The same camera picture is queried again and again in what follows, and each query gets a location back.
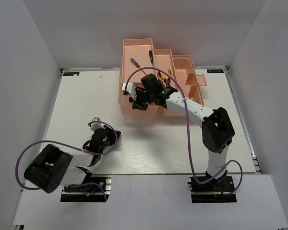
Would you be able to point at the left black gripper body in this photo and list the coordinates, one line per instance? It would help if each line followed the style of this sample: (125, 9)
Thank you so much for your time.
(110, 139)

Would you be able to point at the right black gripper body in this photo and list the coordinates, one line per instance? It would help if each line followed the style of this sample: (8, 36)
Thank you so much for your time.
(142, 100)

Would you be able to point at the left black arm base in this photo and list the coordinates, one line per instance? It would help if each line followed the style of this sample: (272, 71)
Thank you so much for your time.
(96, 189)

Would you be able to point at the left blue table label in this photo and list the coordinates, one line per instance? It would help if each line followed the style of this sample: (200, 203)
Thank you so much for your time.
(71, 73)

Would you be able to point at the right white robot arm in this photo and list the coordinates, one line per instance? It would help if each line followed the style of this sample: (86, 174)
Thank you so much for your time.
(216, 126)

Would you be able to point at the pink plastic toolbox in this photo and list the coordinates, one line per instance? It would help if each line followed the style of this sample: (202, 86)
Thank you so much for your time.
(179, 67)

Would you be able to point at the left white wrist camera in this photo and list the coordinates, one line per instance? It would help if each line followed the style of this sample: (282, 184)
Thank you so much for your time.
(95, 124)

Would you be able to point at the blue handled screwdriver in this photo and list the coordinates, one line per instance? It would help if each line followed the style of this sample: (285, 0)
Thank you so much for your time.
(135, 63)

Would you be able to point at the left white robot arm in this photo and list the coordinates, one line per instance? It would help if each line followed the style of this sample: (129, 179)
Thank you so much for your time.
(61, 164)

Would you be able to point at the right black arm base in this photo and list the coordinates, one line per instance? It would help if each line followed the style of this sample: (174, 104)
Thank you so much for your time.
(216, 191)

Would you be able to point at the black precision screwdriver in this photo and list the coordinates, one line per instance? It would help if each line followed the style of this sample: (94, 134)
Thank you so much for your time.
(151, 56)

